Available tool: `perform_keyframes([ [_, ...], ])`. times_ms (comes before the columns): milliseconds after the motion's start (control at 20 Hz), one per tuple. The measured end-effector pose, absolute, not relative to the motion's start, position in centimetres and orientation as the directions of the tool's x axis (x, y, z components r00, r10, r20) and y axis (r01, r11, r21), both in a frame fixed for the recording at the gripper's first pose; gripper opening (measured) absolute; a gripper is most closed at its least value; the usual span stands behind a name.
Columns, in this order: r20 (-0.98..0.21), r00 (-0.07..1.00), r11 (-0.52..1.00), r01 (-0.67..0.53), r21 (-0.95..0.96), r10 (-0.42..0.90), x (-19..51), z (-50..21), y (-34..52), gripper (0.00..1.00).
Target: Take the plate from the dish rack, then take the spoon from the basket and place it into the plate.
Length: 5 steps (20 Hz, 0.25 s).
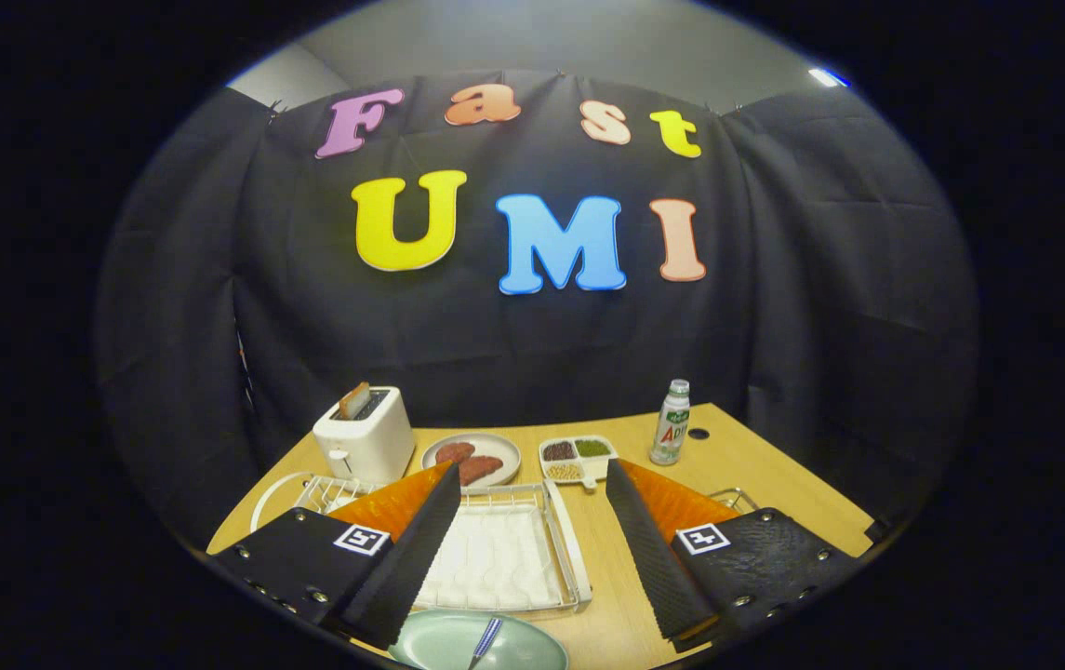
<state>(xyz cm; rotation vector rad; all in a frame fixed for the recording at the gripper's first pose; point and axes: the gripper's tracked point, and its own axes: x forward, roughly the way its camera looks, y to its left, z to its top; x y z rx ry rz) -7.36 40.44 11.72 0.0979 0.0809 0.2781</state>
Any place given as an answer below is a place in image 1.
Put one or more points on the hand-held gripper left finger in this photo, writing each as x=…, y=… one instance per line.
x=402, y=568

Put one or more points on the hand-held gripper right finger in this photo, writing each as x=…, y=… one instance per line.
x=653, y=558

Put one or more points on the pale green plate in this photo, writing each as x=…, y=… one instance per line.
x=439, y=642

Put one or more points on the white divided dish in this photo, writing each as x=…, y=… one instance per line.
x=599, y=465

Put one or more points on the round beige dish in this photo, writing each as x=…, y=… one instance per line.
x=499, y=448

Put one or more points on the pile of yellow soybeans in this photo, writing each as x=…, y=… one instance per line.
x=565, y=471

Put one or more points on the red meat slice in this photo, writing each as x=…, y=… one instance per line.
x=481, y=468
x=454, y=453

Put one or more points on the white toaster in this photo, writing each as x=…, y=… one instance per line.
x=374, y=445

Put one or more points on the pile of green beans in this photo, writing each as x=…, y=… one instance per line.
x=592, y=448

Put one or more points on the white drink bottle green label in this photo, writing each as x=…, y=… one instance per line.
x=670, y=428

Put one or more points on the pile of dark red beans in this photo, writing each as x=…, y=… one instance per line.
x=559, y=450

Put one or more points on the brown toast slice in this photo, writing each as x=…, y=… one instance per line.
x=354, y=400

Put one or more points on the black backdrop cloth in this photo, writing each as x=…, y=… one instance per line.
x=774, y=326

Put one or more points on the ceiling light panel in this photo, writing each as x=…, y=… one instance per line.
x=828, y=77

